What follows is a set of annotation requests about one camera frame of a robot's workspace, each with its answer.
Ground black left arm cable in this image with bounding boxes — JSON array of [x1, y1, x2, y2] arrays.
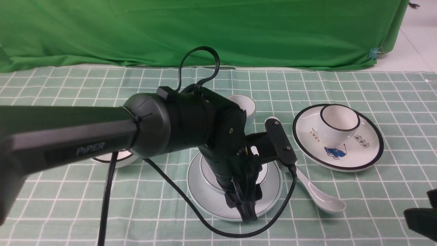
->
[[97, 46, 298, 246]]

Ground white plate black rim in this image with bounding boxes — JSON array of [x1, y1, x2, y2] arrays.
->
[[292, 104, 384, 172]]

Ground light blue bowl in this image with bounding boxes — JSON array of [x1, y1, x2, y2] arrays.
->
[[199, 155, 273, 195]]

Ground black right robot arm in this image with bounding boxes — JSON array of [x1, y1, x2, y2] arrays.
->
[[403, 189, 437, 242]]

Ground white bowl black rim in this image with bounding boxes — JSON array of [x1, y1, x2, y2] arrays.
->
[[90, 150, 139, 168]]

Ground blue binder clip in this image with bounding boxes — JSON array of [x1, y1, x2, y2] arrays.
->
[[367, 48, 379, 61]]

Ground green checkered tablecloth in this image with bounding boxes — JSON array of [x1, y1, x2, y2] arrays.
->
[[0, 66, 436, 246]]

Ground white cup black rim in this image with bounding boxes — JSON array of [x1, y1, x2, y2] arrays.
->
[[316, 104, 361, 149]]

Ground light blue cup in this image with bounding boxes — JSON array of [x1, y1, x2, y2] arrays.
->
[[227, 94, 256, 126]]

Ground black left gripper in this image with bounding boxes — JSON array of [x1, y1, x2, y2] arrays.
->
[[199, 137, 262, 222]]

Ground green backdrop cloth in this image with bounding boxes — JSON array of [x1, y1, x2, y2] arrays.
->
[[0, 0, 408, 73]]

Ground plain white spoon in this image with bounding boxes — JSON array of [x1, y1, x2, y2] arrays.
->
[[296, 168, 347, 215]]

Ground light blue plate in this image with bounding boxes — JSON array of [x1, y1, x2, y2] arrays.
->
[[187, 153, 283, 222]]

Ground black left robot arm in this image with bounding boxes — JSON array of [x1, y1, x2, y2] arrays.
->
[[0, 85, 262, 224]]

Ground black object on floor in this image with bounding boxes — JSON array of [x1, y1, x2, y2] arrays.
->
[[408, 2, 420, 9]]

